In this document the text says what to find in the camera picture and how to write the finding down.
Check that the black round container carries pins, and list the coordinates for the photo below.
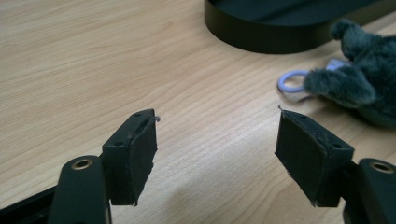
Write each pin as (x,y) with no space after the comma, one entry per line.
(267,34)

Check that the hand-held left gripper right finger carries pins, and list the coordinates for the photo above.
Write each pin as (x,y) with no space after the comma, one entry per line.
(306,155)

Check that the grey plush toy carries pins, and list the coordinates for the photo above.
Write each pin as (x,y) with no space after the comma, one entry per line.
(364,74)

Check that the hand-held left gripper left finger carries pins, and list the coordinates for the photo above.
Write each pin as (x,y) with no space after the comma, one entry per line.
(132,161)

